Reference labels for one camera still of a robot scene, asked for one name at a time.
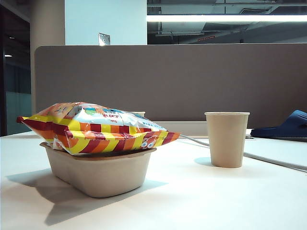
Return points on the dark glass partition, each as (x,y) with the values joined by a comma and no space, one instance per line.
(14,72)

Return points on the grey desk divider panel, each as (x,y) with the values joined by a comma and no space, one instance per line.
(180,79)

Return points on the red LED sign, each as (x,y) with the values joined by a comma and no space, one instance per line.
(206,38)

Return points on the dark blue slipper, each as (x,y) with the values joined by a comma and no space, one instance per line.
(287,129)

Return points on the beige paper pulp box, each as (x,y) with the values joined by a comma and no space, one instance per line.
(100,177)

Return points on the prawn crackers snack bag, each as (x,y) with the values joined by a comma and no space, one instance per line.
(96,134)

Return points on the beige paper cup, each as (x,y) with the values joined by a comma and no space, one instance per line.
(226,141)
(140,114)

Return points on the beige round column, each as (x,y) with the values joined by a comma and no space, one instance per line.
(48,24)

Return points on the metal wall plate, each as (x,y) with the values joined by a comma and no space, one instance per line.
(104,39)

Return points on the fluorescent ceiling light strip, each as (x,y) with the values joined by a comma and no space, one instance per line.
(216,18)

